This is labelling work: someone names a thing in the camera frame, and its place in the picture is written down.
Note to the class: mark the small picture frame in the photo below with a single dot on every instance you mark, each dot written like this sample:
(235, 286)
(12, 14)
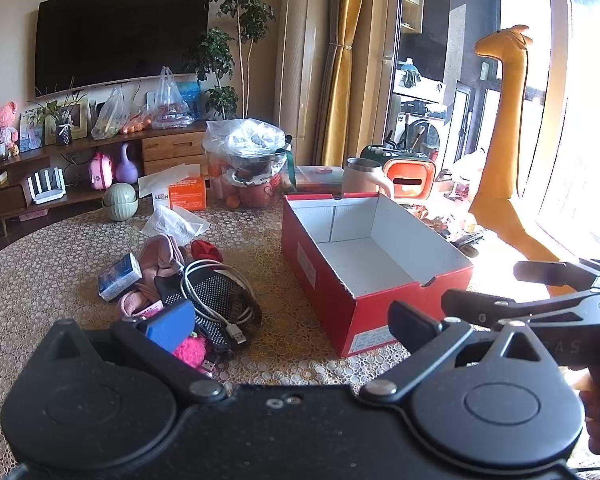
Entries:
(31, 130)

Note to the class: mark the white photo frame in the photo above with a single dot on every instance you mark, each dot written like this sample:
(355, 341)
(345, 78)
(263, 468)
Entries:
(80, 120)

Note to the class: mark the black remote control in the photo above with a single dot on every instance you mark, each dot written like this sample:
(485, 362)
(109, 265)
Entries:
(467, 241)

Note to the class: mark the plastic bag of vegetables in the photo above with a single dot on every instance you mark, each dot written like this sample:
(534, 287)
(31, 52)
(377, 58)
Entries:
(110, 117)

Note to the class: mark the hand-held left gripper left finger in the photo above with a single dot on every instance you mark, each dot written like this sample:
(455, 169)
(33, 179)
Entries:
(172, 327)

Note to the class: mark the yellow curtain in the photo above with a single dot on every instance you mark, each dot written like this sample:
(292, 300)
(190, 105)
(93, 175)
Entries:
(347, 85)

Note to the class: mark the green ribbon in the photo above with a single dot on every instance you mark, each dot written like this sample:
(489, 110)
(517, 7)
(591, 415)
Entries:
(290, 170)

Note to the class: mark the small blue box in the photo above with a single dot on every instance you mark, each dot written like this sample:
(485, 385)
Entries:
(120, 275)

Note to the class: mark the beige standing air conditioner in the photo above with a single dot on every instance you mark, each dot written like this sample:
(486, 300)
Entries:
(300, 60)

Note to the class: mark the orange black toolbox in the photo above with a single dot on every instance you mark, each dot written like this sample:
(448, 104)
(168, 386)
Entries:
(410, 180)

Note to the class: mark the red shoe box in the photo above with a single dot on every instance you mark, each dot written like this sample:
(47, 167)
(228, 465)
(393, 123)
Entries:
(320, 265)

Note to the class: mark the pile of orange fruits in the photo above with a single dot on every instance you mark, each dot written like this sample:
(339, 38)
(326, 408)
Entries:
(139, 122)

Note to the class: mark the purple gourd toy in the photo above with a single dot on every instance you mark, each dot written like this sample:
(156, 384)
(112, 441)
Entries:
(127, 167)

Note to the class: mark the white plastic bag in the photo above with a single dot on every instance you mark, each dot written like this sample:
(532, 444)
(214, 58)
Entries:
(170, 100)

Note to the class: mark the black television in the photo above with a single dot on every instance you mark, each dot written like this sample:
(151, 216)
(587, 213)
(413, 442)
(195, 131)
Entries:
(120, 35)

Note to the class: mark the wooden tv cabinet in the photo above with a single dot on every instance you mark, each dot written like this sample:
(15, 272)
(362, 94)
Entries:
(170, 147)

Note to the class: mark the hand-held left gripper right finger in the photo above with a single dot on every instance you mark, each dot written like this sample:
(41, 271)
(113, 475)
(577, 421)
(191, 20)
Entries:
(411, 319)

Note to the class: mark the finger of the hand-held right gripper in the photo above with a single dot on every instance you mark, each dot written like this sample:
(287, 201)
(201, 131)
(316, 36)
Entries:
(545, 271)
(480, 307)

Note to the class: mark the red cloth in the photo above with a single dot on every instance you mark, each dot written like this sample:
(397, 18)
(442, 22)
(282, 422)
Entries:
(206, 250)

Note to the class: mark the clear container of fruit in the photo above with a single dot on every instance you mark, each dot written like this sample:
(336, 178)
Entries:
(250, 192)

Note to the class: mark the pink fluffy plush strawberry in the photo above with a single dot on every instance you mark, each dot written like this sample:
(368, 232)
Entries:
(192, 350)

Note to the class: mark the blue pack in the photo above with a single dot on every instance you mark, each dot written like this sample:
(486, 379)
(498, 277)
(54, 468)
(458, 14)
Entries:
(191, 95)

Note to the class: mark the white router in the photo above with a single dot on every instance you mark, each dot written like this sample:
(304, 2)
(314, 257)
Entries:
(47, 190)

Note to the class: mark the glass bowl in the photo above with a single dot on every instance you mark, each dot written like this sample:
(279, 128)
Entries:
(250, 162)

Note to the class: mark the yellow giraffe plush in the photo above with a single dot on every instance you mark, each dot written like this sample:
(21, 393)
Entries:
(507, 135)

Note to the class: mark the tall potted tree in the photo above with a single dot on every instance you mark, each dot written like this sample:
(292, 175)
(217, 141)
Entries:
(240, 0)

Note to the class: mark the pink round toy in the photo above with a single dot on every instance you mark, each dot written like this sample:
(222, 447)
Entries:
(101, 172)

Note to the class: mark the small orange fruit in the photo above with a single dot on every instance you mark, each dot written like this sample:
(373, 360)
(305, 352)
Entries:
(232, 202)

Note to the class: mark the crumpled brown snack wrapper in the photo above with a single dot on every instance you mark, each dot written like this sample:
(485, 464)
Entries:
(437, 220)

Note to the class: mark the clear plastic storage box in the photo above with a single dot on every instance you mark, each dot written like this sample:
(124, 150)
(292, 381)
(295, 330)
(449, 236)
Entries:
(320, 177)

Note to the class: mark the plant in black vase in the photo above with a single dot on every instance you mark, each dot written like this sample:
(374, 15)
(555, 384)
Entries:
(62, 132)

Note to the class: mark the green ribbed jar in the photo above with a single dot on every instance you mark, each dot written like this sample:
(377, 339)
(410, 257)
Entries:
(120, 202)

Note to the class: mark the pink slipper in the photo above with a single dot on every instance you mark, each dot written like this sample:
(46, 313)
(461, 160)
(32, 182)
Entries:
(132, 302)
(162, 255)

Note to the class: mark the white washing machine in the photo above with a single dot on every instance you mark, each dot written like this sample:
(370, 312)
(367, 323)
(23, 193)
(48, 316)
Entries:
(430, 135)

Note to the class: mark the orange tissue box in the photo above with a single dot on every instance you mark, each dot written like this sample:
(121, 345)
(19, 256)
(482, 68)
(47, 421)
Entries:
(185, 195)
(165, 177)

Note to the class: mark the pink bear figure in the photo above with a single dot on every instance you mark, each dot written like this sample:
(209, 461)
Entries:
(5, 127)

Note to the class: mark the white folded tissue paper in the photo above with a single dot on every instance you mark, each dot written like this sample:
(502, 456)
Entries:
(175, 222)

